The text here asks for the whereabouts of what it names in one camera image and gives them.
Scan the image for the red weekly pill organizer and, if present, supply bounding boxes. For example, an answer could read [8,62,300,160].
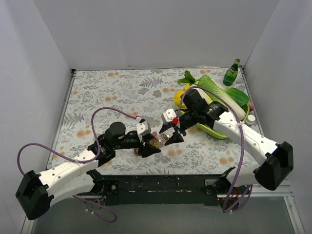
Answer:
[134,131,158,156]

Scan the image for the clear pill bottle yellow pills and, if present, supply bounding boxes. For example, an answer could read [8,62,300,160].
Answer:
[149,133,172,149]

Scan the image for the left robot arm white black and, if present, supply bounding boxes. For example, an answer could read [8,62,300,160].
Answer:
[16,122,160,220]

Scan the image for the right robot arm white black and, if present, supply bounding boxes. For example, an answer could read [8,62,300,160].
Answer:
[159,89,293,194]

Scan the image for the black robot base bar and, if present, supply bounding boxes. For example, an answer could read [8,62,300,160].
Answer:
[92,174,252,207]

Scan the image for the yellow napa cabbage toy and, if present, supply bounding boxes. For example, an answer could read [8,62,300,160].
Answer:
[173,83,191,107]

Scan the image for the green plastic basket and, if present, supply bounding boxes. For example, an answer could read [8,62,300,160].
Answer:
[196,104,250,139]

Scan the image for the white daikon radish toy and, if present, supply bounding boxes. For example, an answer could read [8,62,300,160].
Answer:
[177,70,213,104]

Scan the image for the green napa cabbage toy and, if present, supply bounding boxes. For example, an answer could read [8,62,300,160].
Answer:
[196,75,250,120]

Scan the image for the floral tablecloth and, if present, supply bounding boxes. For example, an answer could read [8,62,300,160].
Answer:
[47,68,255,175]

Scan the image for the green glass bottle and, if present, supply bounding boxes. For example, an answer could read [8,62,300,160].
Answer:
[223,58,240,86]

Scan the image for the pink radish toy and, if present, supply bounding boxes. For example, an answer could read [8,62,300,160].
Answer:
[248,101,254,112]

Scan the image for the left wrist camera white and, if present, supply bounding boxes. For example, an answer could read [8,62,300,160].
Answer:
[136,120,151,137]

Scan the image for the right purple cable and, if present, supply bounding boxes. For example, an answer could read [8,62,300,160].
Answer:
[176,85,254,213]

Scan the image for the purple cable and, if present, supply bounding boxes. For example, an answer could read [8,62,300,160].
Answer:
[18,107,142,223]
[176,85,254,213]

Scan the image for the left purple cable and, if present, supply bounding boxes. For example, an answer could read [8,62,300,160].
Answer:
[18,107,142,223]

